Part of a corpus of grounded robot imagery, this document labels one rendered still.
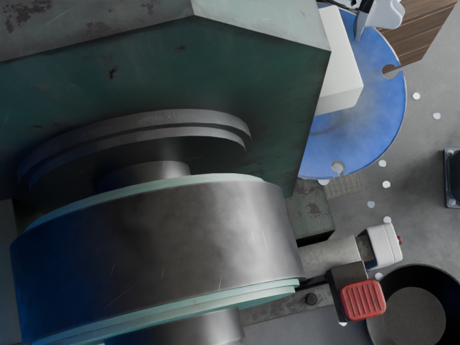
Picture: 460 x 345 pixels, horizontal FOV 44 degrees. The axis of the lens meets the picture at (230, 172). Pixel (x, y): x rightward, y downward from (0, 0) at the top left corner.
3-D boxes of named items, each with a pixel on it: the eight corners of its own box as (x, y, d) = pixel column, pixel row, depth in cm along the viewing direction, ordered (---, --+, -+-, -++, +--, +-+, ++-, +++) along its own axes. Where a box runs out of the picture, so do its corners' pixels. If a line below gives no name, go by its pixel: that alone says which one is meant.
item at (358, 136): (194, 40, 91) (192, 42, 90) (367, -32, 77) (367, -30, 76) (265, 192, 101) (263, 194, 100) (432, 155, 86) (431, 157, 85)
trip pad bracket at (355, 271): (346, 268, 118) (363, 258, 99) (360, 315, 115) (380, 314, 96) (318, 275, 118) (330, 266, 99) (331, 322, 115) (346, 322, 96)
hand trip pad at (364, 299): (369, 279, 101) (378, 276, 94) (379, 313, 99) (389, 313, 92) (330, 289, 101) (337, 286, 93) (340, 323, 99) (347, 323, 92)
